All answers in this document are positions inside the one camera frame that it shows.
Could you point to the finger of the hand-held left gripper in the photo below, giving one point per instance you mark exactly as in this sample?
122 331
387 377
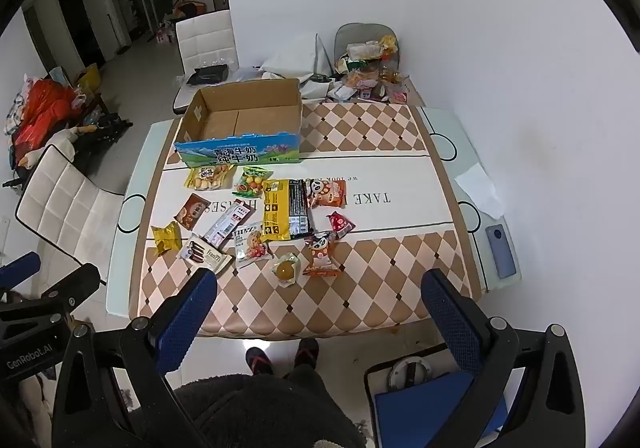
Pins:
20 269
75 285

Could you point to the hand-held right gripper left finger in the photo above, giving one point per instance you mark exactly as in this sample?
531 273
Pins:
184 315

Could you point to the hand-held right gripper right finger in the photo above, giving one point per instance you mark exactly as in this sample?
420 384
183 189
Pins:
450 315

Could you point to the white chocolate wafer packet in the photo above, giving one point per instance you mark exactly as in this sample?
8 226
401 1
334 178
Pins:
207 255

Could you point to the red and white stick packet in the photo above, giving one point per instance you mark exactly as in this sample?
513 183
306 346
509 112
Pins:
225 225

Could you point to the brown pastry packet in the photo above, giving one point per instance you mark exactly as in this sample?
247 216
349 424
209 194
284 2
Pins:
191 212

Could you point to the clear packet with orange jelly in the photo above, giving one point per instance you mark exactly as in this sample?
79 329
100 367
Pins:
285 271

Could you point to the yellow and black snack packet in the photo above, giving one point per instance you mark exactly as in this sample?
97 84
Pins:
280 210

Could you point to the green candy packet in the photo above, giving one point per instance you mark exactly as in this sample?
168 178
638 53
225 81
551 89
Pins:
252 183

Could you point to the silver black snack packet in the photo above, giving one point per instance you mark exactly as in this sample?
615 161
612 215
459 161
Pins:
327 195

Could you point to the printed cardboard box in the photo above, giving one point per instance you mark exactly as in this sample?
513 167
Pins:
240 120

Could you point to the white quilted chair black trim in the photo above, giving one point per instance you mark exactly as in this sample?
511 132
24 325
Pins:
65 208

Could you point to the small yellow snack packet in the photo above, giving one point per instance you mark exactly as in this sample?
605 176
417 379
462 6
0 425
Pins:
165 239

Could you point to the grey-blue phone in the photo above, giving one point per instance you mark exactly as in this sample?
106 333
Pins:
501 250

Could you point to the person's left slipper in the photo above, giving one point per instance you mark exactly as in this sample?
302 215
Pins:
257 360

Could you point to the person's slipper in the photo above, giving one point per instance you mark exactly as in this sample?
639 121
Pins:
306 353
257 360

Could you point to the blue seat chair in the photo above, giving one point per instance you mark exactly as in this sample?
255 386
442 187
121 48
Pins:
430 403

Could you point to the white biscuit packet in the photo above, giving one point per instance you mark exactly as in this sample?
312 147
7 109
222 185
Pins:
250 245

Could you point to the person's dark fleece clothing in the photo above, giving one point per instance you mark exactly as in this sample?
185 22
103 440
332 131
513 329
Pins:
260 413

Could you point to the person's right slipper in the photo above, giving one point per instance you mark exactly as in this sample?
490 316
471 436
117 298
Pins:
306 353

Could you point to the white paper sheet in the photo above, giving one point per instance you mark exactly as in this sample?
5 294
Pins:
480 190

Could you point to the white plush toy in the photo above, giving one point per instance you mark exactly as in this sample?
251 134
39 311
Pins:
55 142

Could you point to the yellow biscuit packet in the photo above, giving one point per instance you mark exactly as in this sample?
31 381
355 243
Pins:
206 177

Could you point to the small red snack packet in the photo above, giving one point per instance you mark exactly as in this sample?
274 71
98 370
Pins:
341 224

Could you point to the orange panda snack packet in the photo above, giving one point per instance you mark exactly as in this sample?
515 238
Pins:
320 255

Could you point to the red bag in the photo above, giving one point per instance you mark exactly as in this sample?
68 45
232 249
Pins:
42 112

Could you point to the dark low bench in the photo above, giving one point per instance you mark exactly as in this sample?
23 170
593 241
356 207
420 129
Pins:
107 125

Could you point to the yellow bag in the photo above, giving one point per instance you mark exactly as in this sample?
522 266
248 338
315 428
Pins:
87 77

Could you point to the pile of empty wrappers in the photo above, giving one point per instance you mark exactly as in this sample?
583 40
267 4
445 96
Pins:
367 72

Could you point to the grey chair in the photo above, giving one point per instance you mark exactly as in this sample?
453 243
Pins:
350 32

